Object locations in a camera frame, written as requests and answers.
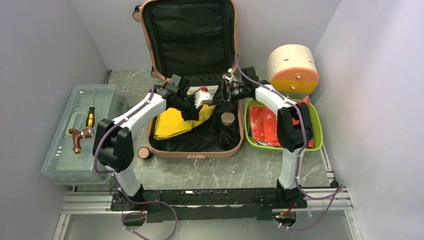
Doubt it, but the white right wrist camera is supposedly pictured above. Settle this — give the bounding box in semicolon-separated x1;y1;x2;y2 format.
222;68;238;86

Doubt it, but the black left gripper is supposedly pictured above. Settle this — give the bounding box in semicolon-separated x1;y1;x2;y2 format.
171;93;203;121

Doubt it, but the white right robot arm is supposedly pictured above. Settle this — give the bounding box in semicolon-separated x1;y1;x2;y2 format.
212;68;314;208

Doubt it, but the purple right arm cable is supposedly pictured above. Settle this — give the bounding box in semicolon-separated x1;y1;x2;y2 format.
233;52;345;232

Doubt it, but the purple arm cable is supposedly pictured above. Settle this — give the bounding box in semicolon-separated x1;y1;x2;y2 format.
92;84;206;240
233;52;345;232

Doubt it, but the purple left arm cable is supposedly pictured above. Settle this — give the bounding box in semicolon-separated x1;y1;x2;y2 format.
92;84;206;240

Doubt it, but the red white tie-dye cloth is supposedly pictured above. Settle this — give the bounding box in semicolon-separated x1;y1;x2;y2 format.
249;96;315;149

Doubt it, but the pink hard-shell suitcase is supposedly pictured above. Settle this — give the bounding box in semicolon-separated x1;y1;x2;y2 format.
132;0;244;159

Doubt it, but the cream orange drawer cabinet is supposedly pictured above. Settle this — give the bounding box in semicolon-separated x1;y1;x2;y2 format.
266;44;320;100

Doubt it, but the clear plastic storage box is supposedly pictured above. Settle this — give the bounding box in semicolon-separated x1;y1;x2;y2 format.
41;84;128;186

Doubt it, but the lime green plastic tray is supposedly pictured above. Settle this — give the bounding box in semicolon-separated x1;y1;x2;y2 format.
244;96;324;152

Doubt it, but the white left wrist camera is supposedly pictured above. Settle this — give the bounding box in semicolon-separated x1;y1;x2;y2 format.
192;86;213;109

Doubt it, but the yellow cloth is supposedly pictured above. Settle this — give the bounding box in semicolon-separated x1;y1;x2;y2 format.
153;104;215;140

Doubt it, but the aluminium frame rail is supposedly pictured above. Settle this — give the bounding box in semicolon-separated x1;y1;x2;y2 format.
52;145;354;240

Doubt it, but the yellow black screwdriver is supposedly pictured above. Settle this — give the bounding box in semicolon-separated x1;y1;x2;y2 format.
85;89;96;128

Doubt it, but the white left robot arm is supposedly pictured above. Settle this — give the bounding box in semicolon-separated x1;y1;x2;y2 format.
93;74;213;210

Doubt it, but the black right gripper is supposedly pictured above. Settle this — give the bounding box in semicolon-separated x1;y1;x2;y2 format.
208;79;248;113

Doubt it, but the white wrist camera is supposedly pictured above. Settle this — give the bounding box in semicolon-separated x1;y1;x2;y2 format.
192;86;213;109
222;68;238;86

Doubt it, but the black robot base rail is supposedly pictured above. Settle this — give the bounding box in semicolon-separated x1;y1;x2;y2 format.
110;187;307;223

